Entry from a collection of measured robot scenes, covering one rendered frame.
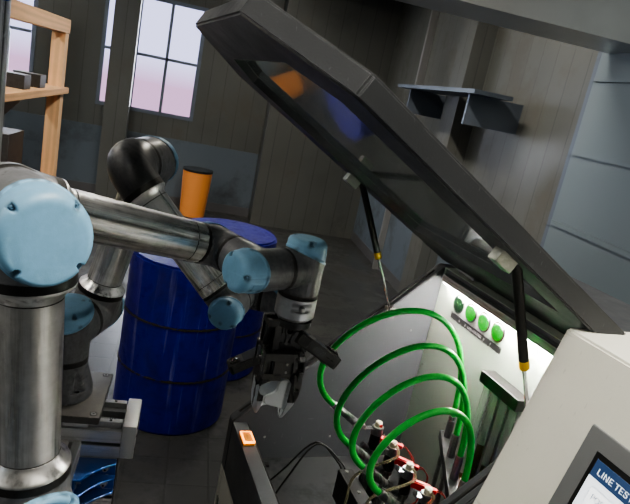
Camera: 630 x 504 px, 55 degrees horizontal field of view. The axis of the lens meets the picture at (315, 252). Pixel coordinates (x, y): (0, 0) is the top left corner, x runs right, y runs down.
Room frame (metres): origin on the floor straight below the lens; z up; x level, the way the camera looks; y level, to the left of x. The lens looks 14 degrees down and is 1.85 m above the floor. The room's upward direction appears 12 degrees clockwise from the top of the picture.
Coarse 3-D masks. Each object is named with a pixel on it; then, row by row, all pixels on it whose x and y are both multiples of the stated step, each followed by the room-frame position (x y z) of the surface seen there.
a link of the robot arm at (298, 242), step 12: (288, 240) 1.05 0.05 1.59; (300, 240) 1.03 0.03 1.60; (312, 240) 1.05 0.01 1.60; (300, 252) 1.02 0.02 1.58; (312, 252) 1.02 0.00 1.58; (324, 252) 1.04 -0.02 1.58; (300, 264) 1.01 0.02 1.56; (312, 264) 1.03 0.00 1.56; (324, 264) 1.05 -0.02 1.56; (300, 276) 1.01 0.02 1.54; (312, 276) 1.03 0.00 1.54; (300, 288) 1.02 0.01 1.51; (312, 288) 1.03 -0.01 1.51; (300, 300) 1.02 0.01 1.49; (312, 300) 1.04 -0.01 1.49
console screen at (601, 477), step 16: (592, 432) 0.85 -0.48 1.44; (592, 448) 0.84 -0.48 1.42; (608, 448) 0.82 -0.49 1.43; (624, 448) 0.80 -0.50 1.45; (576, 464) 0.85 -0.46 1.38; (592, 464) 0.83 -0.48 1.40; (608, 464) 0.81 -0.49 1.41; (624, 464) 0.79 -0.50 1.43; (576, 480) 0.83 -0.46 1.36; (592, 480) 0.81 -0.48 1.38; (608, 480) 0.79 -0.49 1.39; (624, 480) 0.78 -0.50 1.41; (560, 496) 0.84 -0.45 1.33; (576, 496) 0.82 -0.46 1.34; (592, 496) 0.80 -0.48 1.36; (608, 496) 0.78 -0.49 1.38; (624, 496) 0.76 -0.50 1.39
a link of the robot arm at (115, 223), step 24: (72, 192) 0.86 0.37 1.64; (96, 216) 0.87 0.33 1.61; (120, 216) 0.90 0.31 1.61; (144, 216) 0.94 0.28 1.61; (168, 216) 0.98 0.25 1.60; (96, 240) 0.89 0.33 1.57; (120, 240) 0.91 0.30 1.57; (144, 240) 0.93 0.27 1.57; (168, 240) 0.96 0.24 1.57; (192, 240) 0.99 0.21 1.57; (216, 240) 1.03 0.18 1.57; (216, 264) 1.02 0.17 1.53
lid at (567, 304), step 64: (256, 0) 0.88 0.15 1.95; (256, 64) 1.28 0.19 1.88; (320, 64) 0.83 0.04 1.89; (320, 128) 1.40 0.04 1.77; (384, 128) 0.83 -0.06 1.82; (384, 192) 1.55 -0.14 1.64; (448, 192) 0.88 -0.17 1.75; (448, 256) 1.57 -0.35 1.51; (512, 256) 0.94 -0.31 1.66; (576, 320) 1.01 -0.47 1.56
